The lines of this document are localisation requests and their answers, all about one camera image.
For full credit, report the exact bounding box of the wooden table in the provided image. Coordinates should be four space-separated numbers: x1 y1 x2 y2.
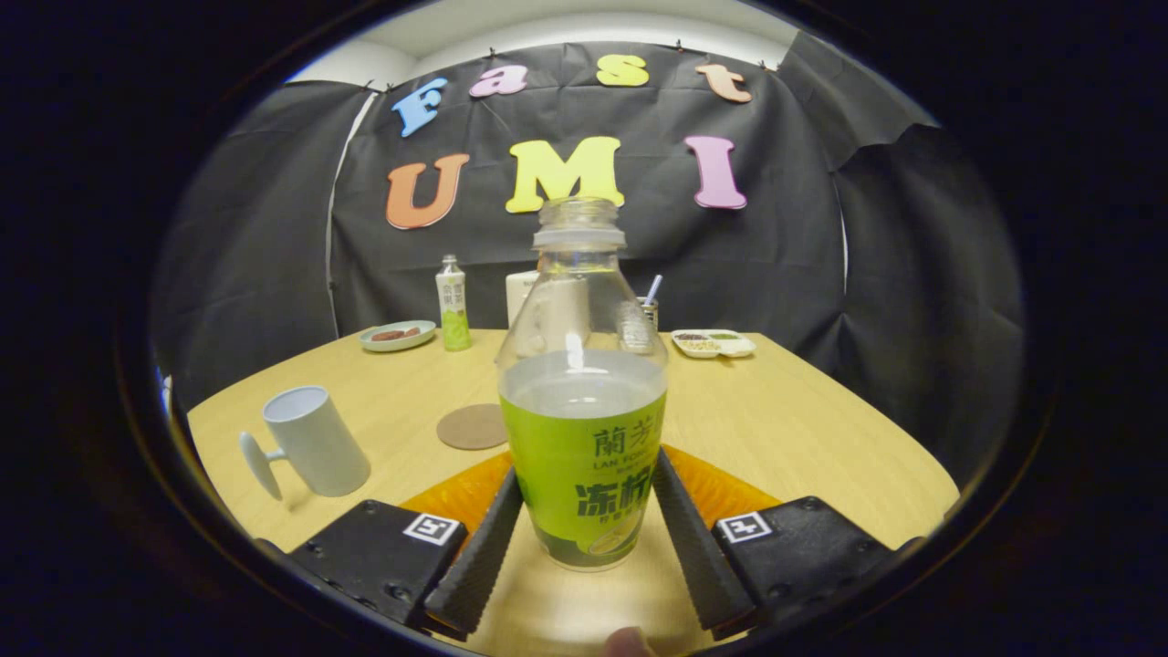
187 328 961 657

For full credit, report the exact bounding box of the white toaster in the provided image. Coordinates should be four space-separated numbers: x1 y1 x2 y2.
506 270 594 352

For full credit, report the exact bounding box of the slim green drink bottle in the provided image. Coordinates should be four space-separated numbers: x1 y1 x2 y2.
435 255 474 352

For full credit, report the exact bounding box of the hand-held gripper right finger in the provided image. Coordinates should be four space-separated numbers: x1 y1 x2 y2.
652 444 923 640

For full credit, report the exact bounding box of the green label juice bottle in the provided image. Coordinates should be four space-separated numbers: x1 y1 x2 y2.
495 196 670 573

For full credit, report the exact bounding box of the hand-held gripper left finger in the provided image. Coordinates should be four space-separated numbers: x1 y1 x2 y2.
255 452 526 640

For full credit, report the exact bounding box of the round cork coaster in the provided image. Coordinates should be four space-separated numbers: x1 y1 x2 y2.
436 403 508 451

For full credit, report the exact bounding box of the divided white condiment dish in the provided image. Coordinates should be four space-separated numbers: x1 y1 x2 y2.
671 329 757 360

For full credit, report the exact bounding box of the black backdrop cloth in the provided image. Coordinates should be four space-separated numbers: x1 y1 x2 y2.
151 32 1027 485

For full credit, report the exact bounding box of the white cup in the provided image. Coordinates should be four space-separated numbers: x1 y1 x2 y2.
239 385 372 501

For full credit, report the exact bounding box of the grey plate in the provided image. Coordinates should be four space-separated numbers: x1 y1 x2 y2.
359 320 437 353

